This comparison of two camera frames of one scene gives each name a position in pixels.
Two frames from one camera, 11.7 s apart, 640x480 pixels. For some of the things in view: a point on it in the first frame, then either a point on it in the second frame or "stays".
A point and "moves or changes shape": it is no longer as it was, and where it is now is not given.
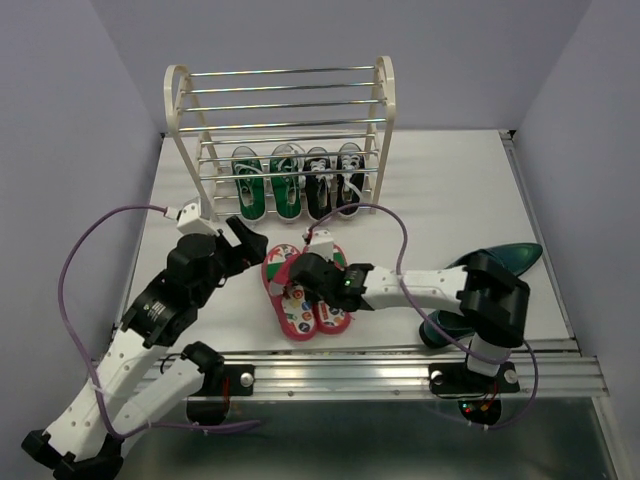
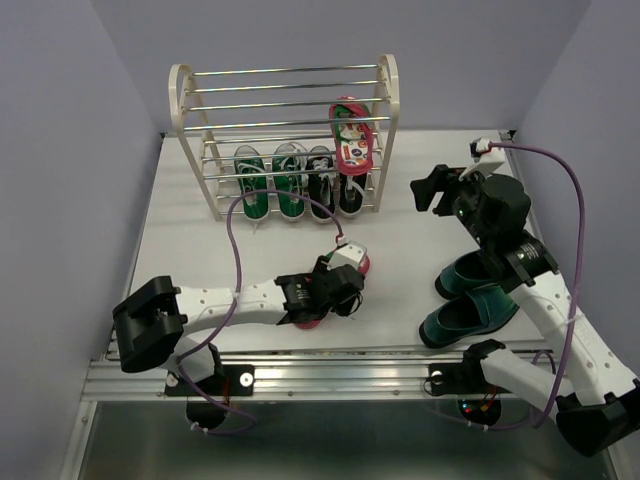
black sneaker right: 349,186 stays
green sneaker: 287,171 stays
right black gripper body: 328,296 to 465,203
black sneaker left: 318,188 stays
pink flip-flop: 297,315 moves or changes shape
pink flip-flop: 330,319 to 354,139
